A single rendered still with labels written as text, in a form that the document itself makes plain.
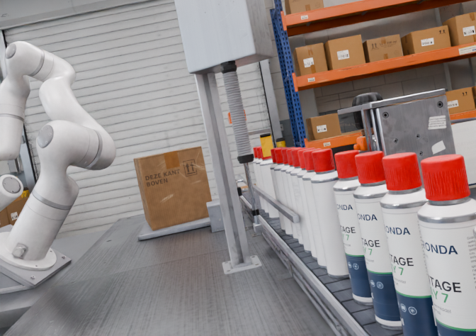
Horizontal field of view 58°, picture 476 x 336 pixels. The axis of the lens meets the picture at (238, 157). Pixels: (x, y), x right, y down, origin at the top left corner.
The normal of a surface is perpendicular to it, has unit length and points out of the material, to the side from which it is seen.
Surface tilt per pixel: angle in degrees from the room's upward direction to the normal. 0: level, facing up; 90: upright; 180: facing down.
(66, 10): 135
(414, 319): 90
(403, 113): 90
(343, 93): 90
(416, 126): 90
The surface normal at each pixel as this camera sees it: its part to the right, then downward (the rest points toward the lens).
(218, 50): -0.48, 0.14
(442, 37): 0.04, 0.04
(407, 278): -0.67, 0.17
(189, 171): 0.29, 0.00
